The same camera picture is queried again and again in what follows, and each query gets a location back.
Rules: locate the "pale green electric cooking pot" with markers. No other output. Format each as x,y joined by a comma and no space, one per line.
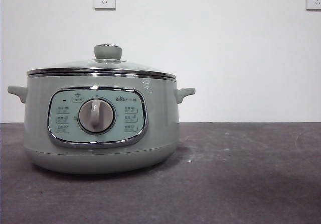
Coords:
163,108

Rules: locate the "glass lid with green knob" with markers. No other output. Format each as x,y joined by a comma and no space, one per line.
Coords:
107,51

